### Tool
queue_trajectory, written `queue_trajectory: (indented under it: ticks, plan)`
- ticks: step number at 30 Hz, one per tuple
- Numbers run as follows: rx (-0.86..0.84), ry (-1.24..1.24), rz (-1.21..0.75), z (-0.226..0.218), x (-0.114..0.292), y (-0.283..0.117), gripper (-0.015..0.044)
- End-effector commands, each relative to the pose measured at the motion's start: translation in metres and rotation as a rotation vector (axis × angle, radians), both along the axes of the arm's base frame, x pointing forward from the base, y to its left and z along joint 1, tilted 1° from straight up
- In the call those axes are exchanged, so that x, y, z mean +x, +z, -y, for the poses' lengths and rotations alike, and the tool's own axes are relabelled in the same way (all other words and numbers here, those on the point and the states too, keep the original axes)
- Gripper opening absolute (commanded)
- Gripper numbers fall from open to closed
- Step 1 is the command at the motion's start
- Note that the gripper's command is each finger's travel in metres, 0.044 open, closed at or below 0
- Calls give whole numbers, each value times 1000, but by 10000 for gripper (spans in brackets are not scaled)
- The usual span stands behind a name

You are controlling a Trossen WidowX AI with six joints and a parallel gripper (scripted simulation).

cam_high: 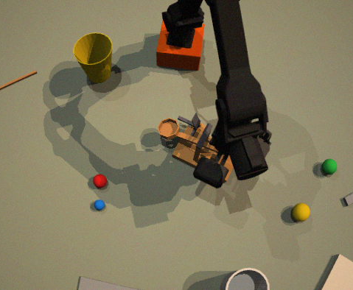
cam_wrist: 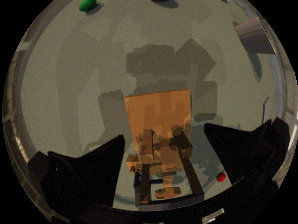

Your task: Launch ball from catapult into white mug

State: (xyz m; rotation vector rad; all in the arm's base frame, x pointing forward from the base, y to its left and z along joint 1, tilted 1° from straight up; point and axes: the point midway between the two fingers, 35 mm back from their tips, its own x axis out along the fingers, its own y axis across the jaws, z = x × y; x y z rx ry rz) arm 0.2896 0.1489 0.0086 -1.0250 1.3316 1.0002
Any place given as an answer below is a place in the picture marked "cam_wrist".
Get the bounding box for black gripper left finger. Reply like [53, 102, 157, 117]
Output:
[48, 135, 125, 206]

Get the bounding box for grey open cylinder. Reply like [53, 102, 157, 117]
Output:
[235, 18, 277, 55]

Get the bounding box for green ball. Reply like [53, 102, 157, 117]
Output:
[78, 0, 97, 11]

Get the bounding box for dark red ball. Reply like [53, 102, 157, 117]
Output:
[217, 172, 226, 183]

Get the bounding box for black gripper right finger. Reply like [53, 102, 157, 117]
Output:
[204, 119, 271, 185]

